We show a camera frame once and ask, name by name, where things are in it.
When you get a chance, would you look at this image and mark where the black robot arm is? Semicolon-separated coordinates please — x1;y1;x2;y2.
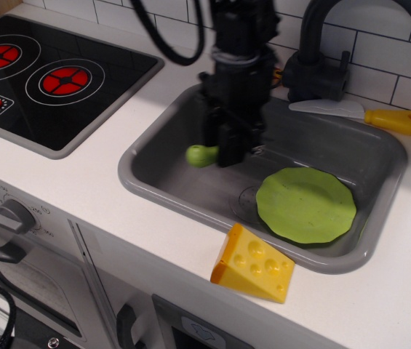
199;1;279;167

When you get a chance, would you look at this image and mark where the yellow handled toy knife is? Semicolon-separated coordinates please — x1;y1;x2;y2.
289;99;411;136

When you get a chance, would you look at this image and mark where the yellow toy cheese wedge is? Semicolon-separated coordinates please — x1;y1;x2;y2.
210;223;295;303

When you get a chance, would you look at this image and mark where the grey oven knob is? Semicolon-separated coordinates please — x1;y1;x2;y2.
0;199;36;234

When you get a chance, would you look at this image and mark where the black toy faucet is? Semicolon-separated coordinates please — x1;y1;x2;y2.
282;0;411;102

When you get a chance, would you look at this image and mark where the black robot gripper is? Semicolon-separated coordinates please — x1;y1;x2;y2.
199;52;276;167

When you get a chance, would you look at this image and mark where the black braided cable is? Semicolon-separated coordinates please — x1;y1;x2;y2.
129;0;206;67

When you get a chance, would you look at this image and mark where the green handled grey spatula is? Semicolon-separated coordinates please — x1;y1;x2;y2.
185;143;268;169

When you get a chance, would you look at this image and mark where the toy pizza slice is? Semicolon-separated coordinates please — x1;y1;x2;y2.
271;68;282;89

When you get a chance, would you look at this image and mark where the black toy stovetop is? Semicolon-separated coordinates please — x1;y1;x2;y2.
0;15;164;159

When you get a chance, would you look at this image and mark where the black cabinet door handle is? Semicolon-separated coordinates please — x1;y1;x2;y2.
116;304;147;349

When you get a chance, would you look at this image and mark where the green plastic plate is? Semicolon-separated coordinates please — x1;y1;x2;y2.
256;167;357;244

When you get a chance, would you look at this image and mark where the grey plastic sink basin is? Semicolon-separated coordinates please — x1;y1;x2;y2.
118;86;407;274

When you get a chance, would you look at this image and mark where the white toy oven door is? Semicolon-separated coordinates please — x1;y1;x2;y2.
0;181;115;348

